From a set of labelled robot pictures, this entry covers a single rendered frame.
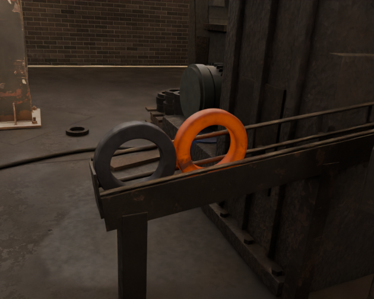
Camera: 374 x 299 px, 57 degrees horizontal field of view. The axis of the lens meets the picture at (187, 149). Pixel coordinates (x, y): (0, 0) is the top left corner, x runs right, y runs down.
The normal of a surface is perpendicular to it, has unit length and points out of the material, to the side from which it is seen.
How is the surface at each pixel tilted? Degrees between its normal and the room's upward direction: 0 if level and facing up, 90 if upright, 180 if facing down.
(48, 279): 0
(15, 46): 88
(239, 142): 90
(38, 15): 90
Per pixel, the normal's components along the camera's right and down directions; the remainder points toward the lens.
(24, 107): 0.37, 0.35
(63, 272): 0.06, -0.93
